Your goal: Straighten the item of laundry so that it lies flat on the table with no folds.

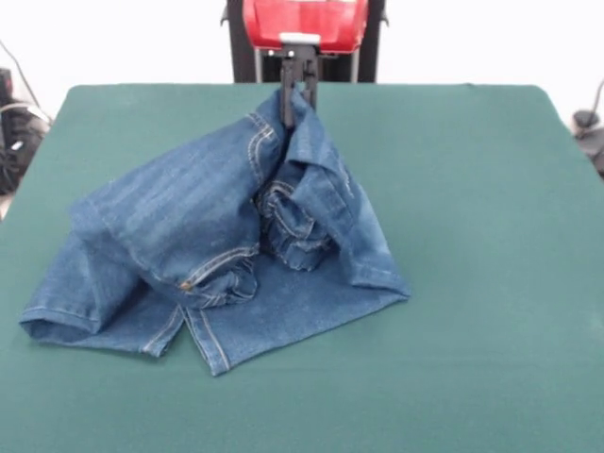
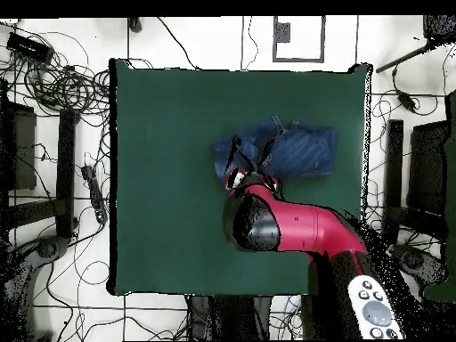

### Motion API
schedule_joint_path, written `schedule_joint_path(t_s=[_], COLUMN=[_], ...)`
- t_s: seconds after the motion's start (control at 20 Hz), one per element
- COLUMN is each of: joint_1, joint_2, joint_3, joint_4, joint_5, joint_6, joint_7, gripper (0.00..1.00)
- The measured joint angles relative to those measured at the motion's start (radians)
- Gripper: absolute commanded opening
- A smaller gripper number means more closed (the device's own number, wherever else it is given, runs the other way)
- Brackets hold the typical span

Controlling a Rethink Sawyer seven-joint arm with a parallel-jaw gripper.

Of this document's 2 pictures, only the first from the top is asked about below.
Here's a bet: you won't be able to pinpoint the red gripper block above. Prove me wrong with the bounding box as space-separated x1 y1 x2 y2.
243 0 370 129

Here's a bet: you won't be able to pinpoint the dark green table cloth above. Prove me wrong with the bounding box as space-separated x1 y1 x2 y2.
0 82 604 453

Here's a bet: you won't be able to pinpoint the blue denim jeans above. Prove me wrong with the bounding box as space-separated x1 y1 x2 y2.
18 87 411 378

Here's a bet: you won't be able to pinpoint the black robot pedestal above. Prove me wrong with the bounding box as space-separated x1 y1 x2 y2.
220 0 391 85

